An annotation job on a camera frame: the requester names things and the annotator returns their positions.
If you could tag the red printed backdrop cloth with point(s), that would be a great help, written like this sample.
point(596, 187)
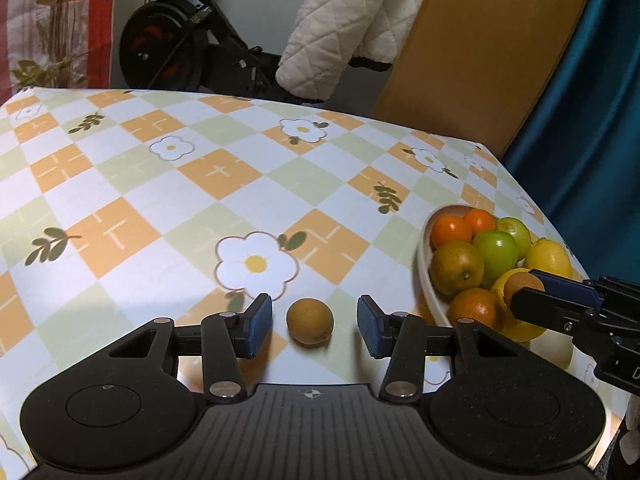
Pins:
point(50, 20)

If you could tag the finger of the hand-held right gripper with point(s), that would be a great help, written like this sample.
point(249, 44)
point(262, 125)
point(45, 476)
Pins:
point(565, 285)
point(545, 307)

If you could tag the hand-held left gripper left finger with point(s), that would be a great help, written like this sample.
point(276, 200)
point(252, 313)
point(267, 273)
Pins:
point(257, 329)

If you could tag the white quilted blanket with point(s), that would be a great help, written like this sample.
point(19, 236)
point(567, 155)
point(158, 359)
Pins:
point(340, 25)

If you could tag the small bright orange tangerine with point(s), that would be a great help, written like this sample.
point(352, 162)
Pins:
point(480, 220)
point(450, 231)

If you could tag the teal curtain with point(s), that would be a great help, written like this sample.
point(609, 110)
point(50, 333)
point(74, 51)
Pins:
point(590, 125)

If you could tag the wooden board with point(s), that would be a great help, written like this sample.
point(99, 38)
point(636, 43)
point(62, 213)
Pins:
point(480, 45)

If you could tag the floral checkered tablecloth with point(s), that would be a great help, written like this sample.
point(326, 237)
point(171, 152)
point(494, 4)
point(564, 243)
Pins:
point(175, 200)

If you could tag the yellow lemon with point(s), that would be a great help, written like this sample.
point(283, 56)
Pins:
point(501, 285)
point(547, 257)

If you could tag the greenish tangerine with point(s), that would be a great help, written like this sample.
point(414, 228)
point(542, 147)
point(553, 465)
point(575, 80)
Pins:
point(457, 267)

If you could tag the green apple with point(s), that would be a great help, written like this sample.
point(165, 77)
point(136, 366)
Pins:
point(495, 251)
point(517, 232)

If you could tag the dark orange tangerine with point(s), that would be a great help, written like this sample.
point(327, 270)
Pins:
point(475, 307)

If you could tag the beige round plate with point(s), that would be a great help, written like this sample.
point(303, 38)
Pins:
point(426, 272)

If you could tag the small brown longan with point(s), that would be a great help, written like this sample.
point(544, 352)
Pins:
point(310, 321)
point(520, 284)

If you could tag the black exercise bike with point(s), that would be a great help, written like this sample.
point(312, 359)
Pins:
point(165, 45)

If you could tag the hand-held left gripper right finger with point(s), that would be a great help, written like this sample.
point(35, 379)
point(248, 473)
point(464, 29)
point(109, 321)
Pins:
point(369, 329)

